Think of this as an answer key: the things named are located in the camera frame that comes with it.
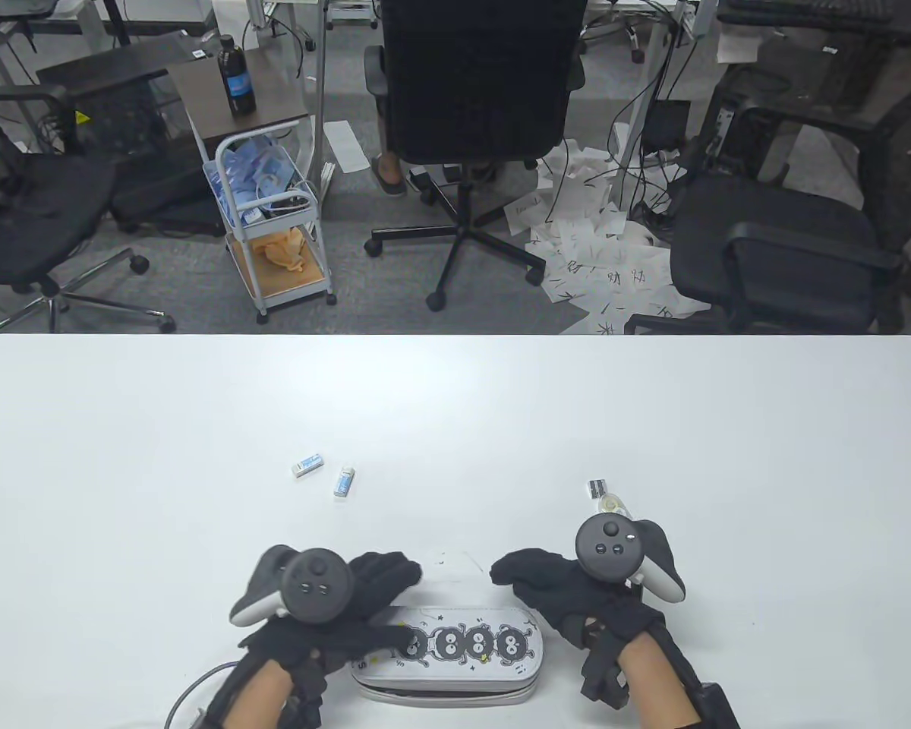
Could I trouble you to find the person's right hand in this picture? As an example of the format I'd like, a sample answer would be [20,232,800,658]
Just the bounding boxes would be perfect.
[490,548,666,704]

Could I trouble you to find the person's left hand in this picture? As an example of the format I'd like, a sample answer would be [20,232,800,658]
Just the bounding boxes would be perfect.
[237,551,424,724]

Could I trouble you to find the black grey tracking controller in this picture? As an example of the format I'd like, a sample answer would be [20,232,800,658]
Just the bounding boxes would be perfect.
[575,514,688,604]
[229,544,351,627]

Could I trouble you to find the white cartoon-print pencil case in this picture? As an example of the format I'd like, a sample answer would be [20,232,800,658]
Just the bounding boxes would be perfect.
[349,551,544,707]

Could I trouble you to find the person's left forearm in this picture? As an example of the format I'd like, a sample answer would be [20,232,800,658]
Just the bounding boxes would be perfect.
[205,659,297,729]

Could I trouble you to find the person's right forearm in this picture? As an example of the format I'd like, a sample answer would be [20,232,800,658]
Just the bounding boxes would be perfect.
[619,634,703,729]

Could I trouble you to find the white rolling cart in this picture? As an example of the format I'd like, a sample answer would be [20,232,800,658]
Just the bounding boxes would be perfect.
[203,129,339,326]

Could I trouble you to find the pile of white papers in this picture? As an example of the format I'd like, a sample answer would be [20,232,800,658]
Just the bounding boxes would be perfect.
[505,139,713,336]

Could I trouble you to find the orange cloth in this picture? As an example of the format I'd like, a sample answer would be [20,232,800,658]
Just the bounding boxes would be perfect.
[252,230,310,274]

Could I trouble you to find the black mesh chair black armrests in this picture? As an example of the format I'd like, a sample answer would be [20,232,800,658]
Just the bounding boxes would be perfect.
[624,68,911,335]

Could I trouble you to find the pile of blue packets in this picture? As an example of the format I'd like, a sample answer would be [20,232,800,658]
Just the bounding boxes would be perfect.
[206,139,310,225]

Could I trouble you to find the white paper sheet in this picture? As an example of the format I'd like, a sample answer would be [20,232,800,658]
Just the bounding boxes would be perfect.
[324,120,370,173]

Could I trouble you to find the black adapter box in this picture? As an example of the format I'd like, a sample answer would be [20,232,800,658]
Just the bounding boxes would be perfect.
[644,99,692,151]

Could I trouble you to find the black mesh chair chrome base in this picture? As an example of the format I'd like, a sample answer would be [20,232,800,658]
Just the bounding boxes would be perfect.
[0,84,177,335]

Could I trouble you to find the black computer tower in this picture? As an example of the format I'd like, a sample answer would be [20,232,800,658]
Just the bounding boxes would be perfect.
[702,65,802,183]

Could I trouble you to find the black office chair solid back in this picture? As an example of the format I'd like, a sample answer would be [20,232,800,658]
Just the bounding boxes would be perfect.
[363,0,589,312]

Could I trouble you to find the dark bottle blue label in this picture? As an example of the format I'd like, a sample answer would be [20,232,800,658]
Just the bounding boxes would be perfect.
[218,35,258,118]

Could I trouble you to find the brown side table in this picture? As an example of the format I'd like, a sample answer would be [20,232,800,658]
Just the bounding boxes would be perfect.
[169,47,312,153]

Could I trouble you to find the black side table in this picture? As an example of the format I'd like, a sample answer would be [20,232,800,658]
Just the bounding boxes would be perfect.
[36,34,225,236]

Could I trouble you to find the black desk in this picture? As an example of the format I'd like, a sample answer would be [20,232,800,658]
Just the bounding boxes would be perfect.
[717,0,911,58]

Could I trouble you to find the black keyboard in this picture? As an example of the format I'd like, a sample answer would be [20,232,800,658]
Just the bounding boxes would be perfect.
[759,0,900,22]

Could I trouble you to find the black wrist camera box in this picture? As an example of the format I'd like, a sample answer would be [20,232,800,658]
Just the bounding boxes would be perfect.
[691,682,741,729]

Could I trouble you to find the grey cable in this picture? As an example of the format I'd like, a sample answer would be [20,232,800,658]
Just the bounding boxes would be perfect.
[165,661,236,729]

